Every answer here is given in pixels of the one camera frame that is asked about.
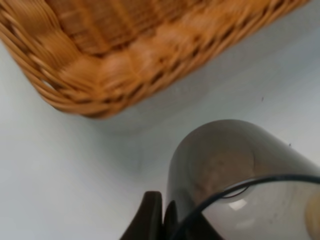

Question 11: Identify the brown wicker basket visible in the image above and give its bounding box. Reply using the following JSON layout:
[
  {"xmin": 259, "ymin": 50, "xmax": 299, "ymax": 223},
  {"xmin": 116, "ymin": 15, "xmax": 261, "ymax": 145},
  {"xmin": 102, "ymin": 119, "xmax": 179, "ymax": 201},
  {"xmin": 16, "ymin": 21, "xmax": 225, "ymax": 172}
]
[{"xmin": 0, "ymin": 0, "xmax": 305, "ymax": 119}]

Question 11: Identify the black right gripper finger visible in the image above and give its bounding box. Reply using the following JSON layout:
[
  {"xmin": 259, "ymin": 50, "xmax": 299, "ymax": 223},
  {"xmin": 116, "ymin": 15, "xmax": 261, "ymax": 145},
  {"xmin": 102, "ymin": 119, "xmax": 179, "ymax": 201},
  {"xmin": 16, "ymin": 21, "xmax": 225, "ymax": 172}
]
[{"xmin": 120, "ymin": 191, "xmax": 164, "ymax": 240}]

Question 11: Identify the smoky grey glass cup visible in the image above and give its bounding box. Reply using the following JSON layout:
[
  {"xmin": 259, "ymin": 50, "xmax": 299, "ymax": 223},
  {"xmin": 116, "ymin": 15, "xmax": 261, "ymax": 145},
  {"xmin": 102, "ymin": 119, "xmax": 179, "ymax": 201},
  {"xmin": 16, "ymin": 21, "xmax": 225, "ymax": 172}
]
[{"xmin": 164, "ymin": 120, "xmax": 320, "ymax": 240}]

